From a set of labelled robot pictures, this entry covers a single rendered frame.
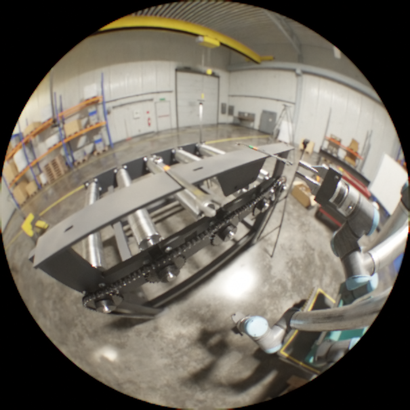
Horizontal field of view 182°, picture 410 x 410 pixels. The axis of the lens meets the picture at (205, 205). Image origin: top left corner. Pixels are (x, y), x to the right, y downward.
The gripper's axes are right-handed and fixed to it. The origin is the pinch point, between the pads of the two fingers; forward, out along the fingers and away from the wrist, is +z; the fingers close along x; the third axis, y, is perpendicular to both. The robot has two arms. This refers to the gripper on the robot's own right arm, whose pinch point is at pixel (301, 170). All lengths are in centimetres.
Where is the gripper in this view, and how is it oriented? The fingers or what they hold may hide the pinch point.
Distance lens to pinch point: 48.7
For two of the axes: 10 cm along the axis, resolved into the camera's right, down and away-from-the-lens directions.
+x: -0.1, 7.4, 6.7
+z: -6.2, -5.3, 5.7
